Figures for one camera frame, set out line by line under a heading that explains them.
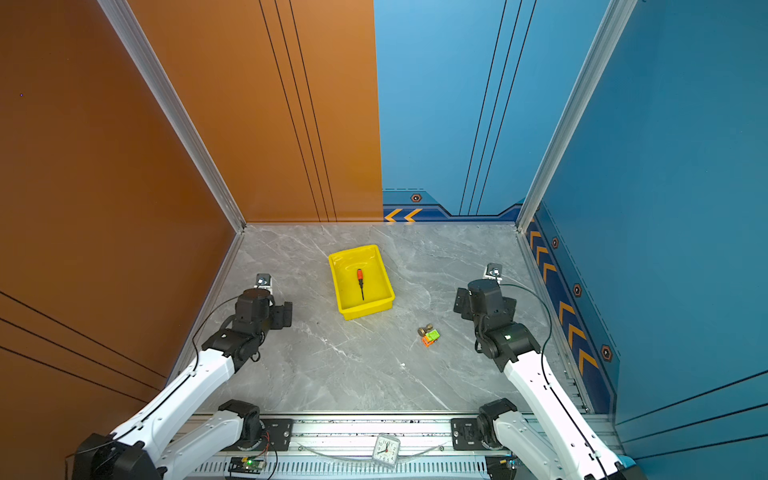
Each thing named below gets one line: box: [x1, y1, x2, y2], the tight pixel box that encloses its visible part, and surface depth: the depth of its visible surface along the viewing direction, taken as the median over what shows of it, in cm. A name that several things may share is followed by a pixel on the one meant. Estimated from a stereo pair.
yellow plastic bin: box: [328, 244, 396, 320], surface depth 103 cm
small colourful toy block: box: [417, 323, 441, 347], surface depth 90 cm
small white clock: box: [372, 434, 401, 469], surface depth 71 cm
